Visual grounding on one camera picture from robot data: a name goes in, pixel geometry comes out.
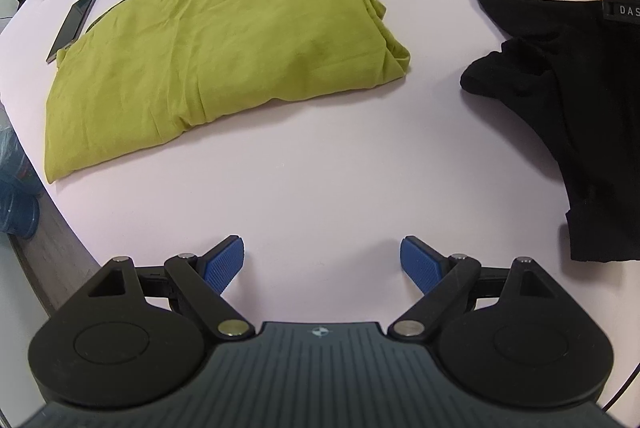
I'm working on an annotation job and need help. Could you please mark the black t-shirt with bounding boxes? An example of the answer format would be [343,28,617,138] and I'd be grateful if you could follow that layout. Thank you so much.
[460,0,639,263]

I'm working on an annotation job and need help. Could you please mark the black smartphone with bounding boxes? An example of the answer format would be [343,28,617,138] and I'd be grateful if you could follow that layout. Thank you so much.
[46,0,96,64]

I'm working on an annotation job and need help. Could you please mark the yellow-green folded garment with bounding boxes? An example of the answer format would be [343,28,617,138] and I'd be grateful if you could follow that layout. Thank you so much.
[44,0,410,181]

